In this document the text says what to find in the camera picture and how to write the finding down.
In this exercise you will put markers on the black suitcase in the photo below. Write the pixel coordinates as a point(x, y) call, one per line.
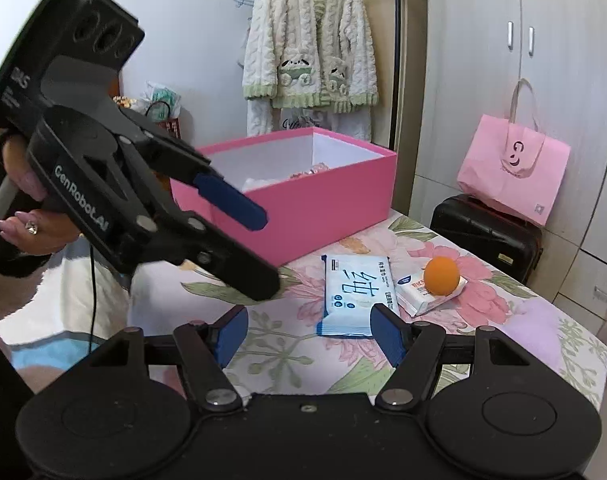
point(483, 240)

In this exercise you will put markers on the small white tissue packet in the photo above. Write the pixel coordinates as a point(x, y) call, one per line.
point(423, 300)

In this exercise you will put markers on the grey wardrobe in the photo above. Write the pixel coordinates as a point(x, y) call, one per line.
point(573, 60)

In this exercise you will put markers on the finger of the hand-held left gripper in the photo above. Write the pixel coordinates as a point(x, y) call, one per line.
point(233, 205)
point(233, 270)

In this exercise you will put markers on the blue wet wipes packet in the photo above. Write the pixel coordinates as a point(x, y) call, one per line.
point(353, 290)

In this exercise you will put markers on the red basket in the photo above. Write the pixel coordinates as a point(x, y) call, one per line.
point(172, 125)

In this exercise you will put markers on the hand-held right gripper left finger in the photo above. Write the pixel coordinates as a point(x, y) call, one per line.
point(232, 332)

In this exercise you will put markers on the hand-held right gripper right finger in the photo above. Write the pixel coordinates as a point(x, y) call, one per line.
point(388, 332)

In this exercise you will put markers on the floral table cloth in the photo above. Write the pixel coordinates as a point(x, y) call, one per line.
point(483, 310)

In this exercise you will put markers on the black clothes rack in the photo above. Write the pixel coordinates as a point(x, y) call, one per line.
point(399, 60)

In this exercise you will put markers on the beige wooden cabinet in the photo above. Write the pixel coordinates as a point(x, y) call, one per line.
point(413, 60)

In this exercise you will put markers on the white plastic bag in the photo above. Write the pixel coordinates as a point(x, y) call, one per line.
point(163, 95)

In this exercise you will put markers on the white green fluffy robe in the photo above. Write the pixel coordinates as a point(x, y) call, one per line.
point(303, 25)

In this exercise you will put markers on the pink tote bag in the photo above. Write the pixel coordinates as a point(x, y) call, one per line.
point(503, 175)

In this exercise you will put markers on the person's left hand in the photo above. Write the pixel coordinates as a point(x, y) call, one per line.
point(43, 232)

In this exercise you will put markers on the pink cardboard box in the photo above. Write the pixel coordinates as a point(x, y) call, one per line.
point(308, 210)

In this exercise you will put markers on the orange soft ball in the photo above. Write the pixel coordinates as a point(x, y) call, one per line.
point(441, 275)

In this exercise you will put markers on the light blue white cloth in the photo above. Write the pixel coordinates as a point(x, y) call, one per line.
point(58, 350)

